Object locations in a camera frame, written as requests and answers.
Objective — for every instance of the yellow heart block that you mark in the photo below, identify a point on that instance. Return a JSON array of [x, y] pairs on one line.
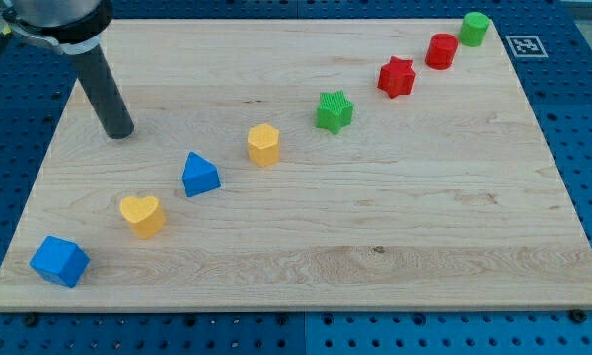
[[144, 215]]

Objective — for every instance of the light wooden board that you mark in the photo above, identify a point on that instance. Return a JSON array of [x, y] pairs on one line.
[[447, 199]]

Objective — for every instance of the yellow hexagon block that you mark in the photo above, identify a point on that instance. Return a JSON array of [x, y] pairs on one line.
[[264, 145]]

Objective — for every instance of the green star block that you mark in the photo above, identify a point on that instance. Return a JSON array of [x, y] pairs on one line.
[[334, 111]]

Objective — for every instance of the blue triangular prism block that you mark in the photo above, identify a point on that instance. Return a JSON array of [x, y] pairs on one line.
[[199, 175]]

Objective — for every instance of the red star block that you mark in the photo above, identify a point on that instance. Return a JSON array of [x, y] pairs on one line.
[[397, 77]]

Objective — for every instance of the red cylinder block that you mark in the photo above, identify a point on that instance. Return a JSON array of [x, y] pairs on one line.
[[441, 51]]

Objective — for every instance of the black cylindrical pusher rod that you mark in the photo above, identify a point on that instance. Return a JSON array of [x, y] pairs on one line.
[[96, 78]]

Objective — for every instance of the green cylinder block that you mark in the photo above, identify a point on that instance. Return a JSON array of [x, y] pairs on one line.
[[473, 29]]

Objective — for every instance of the blue cube block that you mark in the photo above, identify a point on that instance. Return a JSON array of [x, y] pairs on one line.
[[59, 261]]

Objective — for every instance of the white fiducial marker tag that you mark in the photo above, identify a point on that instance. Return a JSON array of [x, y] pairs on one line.
[[526, 46]]

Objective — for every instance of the black bolt front left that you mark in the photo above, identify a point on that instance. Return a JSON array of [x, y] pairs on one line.
[[30, 320]]

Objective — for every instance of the black bolt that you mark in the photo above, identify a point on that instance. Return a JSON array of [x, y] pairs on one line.
[[30, 320], [578, 316]]

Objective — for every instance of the black bolt front right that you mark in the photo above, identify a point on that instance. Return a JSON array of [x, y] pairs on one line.
[[578, 316]]

